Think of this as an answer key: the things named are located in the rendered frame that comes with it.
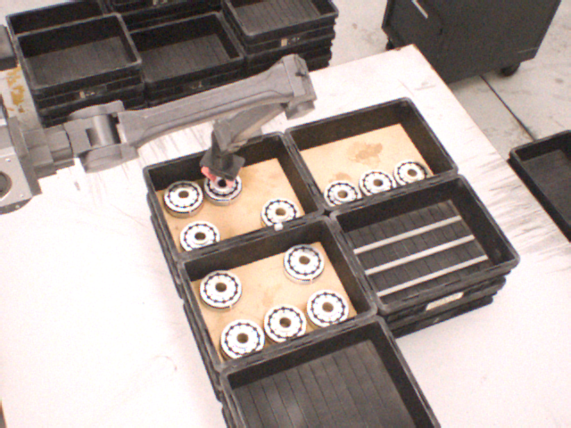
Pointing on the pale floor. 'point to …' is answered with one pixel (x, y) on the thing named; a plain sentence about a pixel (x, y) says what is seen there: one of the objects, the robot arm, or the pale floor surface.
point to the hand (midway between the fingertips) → (222, 182)
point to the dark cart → (469, 33)
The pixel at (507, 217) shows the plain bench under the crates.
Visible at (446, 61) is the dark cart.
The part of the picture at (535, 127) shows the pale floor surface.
